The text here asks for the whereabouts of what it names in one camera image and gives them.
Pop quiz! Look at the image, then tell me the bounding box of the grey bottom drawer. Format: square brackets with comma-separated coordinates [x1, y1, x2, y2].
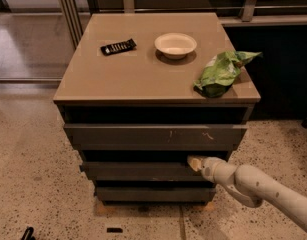
[95, 187, 215, 202]

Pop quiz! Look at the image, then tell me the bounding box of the green chip bag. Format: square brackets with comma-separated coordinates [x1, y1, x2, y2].
[193, 51, 262, 98]

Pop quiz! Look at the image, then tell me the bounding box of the grey drawer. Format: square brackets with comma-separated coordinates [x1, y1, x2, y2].
[80, 162, 206, 182]
[64, 124, 247, 151]
[95, 187, 215, 202]

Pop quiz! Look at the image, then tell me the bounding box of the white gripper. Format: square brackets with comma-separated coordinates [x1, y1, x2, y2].
[187, 155, 237, 186]

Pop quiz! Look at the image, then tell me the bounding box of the black object on floor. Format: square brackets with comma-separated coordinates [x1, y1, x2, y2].
[21, 227, 36, 240]

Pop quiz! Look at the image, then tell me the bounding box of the grey top drawer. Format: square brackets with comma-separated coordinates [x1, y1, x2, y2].
[64, 124, 247, 151]

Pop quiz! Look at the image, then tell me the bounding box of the black snack bar wrapper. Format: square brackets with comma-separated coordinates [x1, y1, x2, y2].
[100, 39, 136, 56]

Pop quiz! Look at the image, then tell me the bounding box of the grey drawer cabinet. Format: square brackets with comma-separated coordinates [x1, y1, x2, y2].
[54, 13, 260, 190]

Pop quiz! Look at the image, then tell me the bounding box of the white paper bowl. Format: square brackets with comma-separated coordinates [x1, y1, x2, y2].
[154, 33, 197, 60]

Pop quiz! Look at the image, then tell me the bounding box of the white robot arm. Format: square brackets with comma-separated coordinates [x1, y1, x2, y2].
[187, 155, 307, 233]

